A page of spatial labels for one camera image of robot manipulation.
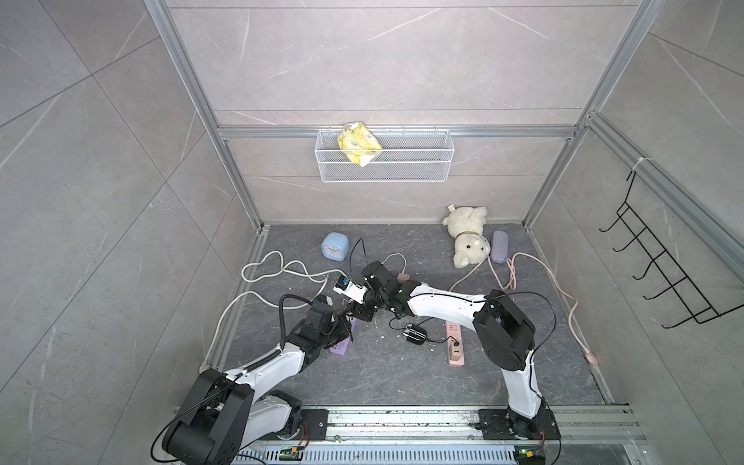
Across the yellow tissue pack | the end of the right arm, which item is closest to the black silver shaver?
the end of the right arm

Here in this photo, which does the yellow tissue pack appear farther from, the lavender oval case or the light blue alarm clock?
the lavender oval case

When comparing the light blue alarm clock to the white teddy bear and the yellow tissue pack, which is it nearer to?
the yellow tissue pack

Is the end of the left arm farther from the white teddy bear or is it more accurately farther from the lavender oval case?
the lavender oval case

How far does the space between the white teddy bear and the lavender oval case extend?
3 cm

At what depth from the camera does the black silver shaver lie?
0.87m

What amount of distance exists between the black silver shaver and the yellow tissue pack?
1.77 ft

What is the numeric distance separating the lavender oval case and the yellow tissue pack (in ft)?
1.92

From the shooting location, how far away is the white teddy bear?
1054 millimetres

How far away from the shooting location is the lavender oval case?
1073mm

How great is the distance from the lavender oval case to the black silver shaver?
0.41 metres

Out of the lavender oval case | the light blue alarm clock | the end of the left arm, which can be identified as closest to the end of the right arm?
the end of the left arm

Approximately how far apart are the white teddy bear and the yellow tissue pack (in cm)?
43

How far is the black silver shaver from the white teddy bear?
0.29 meters
